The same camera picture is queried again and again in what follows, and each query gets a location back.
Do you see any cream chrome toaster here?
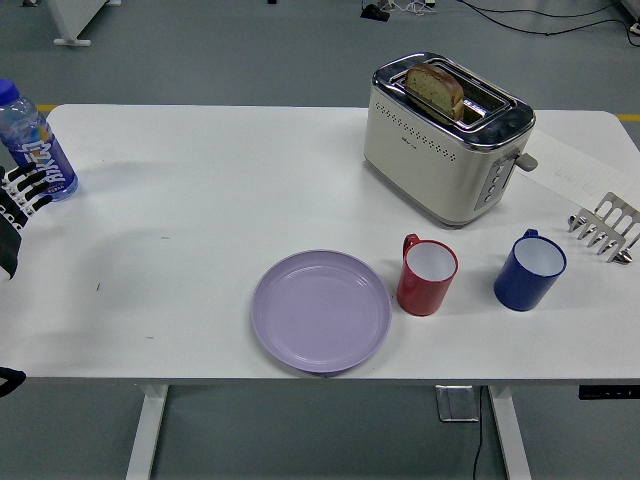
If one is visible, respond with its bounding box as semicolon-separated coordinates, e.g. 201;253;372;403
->
363;50;539;230

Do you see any black table control panel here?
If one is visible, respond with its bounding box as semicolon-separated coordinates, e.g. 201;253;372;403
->
578;384;640;401

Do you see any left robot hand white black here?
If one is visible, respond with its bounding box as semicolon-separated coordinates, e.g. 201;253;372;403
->
0;163;54;281

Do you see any brown bread slice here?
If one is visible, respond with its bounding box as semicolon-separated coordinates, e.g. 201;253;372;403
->
403;61;465;121

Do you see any thin black power cord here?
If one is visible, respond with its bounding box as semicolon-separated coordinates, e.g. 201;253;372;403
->
469;387;487;480

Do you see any blue labelled drink bottle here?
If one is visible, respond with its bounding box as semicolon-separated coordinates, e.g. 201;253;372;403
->
0;78;80;202

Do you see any white cable bundle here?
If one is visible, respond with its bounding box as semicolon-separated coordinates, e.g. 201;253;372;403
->
387;0;437;14

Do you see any long black floor cable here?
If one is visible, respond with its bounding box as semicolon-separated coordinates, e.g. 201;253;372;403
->
457;0;640;37

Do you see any silver metal toast rack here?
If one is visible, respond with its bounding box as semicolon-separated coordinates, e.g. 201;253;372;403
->
567;191;640;265

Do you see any purple round plate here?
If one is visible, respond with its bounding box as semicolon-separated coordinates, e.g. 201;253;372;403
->
250;248;392;376

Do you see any red mug white inside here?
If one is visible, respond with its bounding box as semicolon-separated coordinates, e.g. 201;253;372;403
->
396;233;459;317

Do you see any blue mug white inside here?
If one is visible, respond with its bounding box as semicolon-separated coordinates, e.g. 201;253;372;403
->
493;228;568;312

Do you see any white furniture base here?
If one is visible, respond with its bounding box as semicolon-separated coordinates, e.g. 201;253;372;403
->
19;0;109;47

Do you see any silver floor socket box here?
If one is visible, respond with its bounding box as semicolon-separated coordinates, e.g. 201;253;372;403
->
434;383;481;423

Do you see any white table leg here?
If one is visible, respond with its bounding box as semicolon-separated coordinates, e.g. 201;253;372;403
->
124;383;170;480
487;384;532;480

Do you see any white paper sheet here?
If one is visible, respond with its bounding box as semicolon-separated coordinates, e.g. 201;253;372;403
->
524;128;640;211

